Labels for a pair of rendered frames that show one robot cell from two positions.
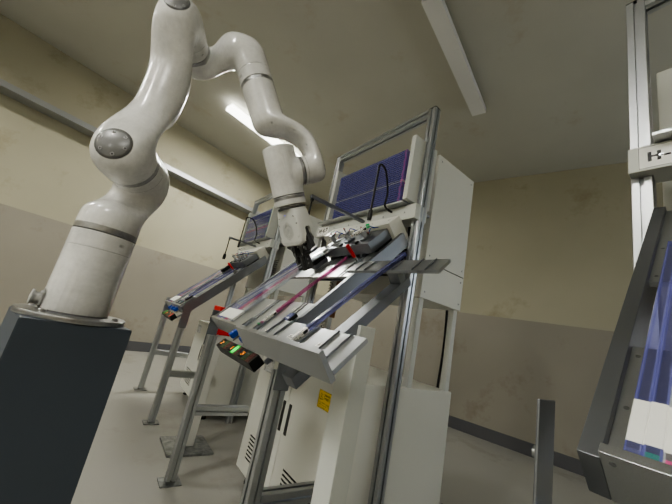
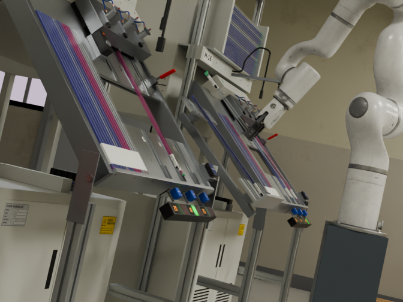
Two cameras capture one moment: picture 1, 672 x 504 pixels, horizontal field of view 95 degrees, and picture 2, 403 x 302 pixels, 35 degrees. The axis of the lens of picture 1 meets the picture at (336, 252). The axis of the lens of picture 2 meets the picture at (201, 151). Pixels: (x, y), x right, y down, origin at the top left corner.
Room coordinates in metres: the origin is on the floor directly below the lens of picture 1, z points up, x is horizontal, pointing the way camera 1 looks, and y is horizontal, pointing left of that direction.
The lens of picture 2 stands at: (2.19, 1.91, 0.75)
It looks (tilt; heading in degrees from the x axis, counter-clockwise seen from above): 3 degrees up; 238
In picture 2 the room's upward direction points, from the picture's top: 12 degrees clockwise
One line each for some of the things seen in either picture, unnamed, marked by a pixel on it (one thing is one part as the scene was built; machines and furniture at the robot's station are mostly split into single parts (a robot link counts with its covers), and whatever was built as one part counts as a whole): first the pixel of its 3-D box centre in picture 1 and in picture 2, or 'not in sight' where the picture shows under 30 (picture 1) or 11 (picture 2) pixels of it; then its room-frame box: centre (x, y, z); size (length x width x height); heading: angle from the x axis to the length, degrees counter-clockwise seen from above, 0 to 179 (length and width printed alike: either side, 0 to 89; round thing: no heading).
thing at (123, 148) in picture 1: (157, 92); (395, 60); (0.66, 0.51, 1.25); 0.16 x 0.12 x 0.50; 11
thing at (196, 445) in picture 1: (207, 373); not in sight; (1.96, 0.59, 0.39); 0.24 x 0.24 x 0.78; 35
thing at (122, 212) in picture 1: (130, 193); (369, 132); (0.73, 0.52, 1.00); 0.19 x 0.12 x 0.24; 11
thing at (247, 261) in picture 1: (228, 322); not in sight; (2.71, 0.76, 0.66); 1.01 x 0.73 x 1.31; 125
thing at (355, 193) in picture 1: (374, 192); not in sight; (1.51, -0.13, 1.52); 0.51 x 0.13 x 0.27; 35
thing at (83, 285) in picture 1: (89, 275); (361, 201); (0.69, 0.52, 0.79); 0.19 x 0.19 x 0.18
